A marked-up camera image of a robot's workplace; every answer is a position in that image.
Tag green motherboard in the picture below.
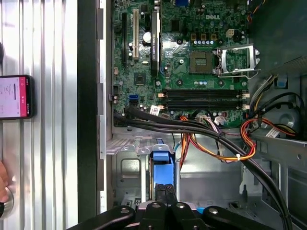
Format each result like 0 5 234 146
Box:
112 0 250 127

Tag black graphics card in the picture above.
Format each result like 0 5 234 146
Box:
150 11 163 77

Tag multicolour wire bundle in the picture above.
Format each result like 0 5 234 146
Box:
178 115 298 170

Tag thick black cable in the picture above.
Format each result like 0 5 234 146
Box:
114 112 295 230
124 106 295 230

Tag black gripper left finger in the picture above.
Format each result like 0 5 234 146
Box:
67 183 168 230

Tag metal optical drive cage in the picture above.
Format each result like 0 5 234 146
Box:
249 131 307 230

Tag metal socket cover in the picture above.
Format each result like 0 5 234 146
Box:
214 43 261 75

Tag beige expansion slot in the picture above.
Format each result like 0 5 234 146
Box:
132 8 140 61

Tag hard disk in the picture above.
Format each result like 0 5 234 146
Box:
149 138 181 204

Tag CPU socket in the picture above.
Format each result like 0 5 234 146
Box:
189 49 213 74

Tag black smartphone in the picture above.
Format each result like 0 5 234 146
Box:
0 74 36 120

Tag RAM slot black clips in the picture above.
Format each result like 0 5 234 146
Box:
163 88 249 94

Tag black PC case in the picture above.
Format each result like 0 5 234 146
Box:
77 0 307 230

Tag RAM slot white clips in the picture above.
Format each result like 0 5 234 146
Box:
157 92 250 99

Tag black expansion slot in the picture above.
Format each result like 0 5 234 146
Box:
121 12 128 68

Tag grey power supply unit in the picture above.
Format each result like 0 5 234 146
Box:
247 0 307 72

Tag locking lever wire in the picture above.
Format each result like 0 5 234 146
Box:
215 68 262 80

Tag person hand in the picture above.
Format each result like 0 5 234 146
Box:
0 160 10 203

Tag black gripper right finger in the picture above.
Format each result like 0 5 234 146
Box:
165 183 276 230

